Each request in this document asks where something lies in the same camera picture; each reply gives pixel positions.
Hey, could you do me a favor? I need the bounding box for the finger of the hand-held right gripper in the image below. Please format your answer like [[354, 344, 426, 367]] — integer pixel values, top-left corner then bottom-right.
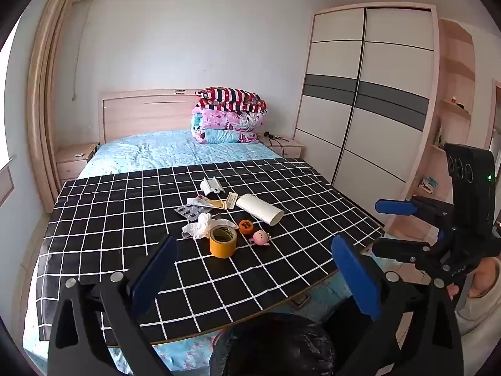
[[361, 237, 444, 274], [374, 195, 457, 227]]

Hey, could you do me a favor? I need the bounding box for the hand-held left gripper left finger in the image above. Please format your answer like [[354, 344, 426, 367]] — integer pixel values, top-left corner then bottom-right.
[[47, 235, 178, 376]]

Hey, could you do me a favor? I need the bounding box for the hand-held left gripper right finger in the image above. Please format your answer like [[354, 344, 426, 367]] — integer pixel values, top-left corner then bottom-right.
[[331, 235, 464, 376]]

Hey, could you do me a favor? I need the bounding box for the white tissue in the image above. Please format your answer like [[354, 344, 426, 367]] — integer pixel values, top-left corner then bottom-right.
[[181, 212, 239, 241]]

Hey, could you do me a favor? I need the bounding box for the pill blister pack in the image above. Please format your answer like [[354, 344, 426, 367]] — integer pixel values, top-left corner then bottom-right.
[[174, 205, 210, 220]]

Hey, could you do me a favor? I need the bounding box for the yellow tape roll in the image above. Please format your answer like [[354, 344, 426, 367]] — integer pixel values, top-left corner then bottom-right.
[[209, 226, 238, 259]]

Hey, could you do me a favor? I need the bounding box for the white yellow ointment tube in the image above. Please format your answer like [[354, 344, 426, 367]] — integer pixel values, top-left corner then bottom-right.
[[187, 197, 230, 210]]

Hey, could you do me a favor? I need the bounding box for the white plastic bracket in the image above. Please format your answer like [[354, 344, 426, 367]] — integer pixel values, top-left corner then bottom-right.
[[200, 177, 225, 196]]

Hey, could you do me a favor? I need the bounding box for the pink pig toy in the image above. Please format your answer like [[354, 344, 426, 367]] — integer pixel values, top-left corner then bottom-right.
[[249, 230, 272, 247]]

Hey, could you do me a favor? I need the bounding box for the round bin with black bag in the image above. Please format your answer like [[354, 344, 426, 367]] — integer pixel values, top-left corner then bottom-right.
[[209, 312, 341, 376]]

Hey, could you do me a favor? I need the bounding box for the white paper tube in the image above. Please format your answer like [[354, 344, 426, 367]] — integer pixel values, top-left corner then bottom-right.
[[235, 193, 285, 227]]

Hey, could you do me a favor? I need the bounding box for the person's right forearm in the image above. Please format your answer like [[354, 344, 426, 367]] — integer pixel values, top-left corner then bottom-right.
[[456, 260, 501, 376]]

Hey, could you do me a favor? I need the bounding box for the person's right hand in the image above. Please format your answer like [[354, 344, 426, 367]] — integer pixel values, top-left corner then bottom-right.
[[447, 256, 501, 299]]

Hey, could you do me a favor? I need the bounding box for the white grey sliding wardrobe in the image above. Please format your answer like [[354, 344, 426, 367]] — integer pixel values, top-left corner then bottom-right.
[[292, 3, 439, 204]]

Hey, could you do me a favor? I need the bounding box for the wooden nightstand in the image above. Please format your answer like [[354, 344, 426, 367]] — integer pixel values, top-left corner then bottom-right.
[[56, 143, 98, 183], [266, 135, 305, 159]]

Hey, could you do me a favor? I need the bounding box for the light blue quilt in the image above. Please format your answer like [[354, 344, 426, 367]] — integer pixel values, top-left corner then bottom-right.
[[192, 127, 261, 144]]

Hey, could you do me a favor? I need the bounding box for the wooden bed headboard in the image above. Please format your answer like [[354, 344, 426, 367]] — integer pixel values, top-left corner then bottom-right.
[[99, 89, 204, 144]]

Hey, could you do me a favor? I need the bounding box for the pink cartoon quilt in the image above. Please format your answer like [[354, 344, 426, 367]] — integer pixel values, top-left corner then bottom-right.
[[191, 110, 267, 132]]

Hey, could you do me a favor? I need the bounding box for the red navy striped quilt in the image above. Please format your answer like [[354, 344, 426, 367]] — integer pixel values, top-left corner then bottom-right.
[[194, 87, 269, 115]]

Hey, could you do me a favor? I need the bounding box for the wooden window trim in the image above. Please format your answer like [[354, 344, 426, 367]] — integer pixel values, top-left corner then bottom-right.
[[27, 0, 95, 212]]

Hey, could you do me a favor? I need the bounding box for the window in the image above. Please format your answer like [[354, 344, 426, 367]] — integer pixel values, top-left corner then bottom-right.
[[0, 23, 18, 208]]

